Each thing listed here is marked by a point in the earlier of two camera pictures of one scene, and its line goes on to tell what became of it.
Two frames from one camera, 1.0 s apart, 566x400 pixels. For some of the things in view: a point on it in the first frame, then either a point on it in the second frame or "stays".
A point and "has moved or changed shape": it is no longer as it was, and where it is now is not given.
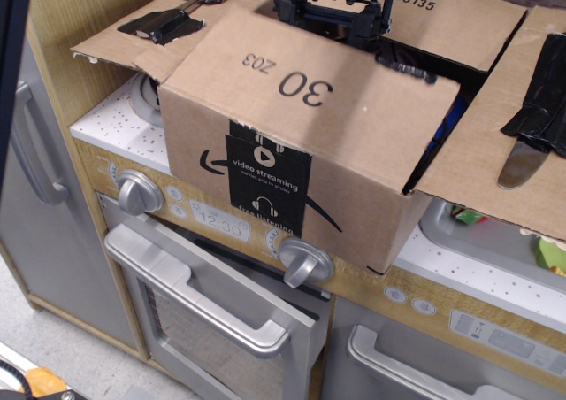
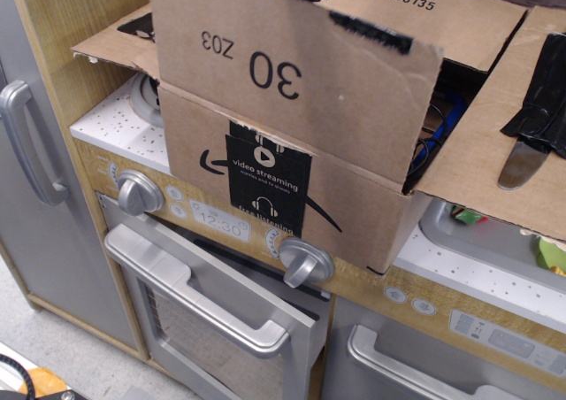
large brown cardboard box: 333,106 has moved or changed shape
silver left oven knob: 139,193 stays
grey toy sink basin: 495,240 stays
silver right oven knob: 303,262 stays
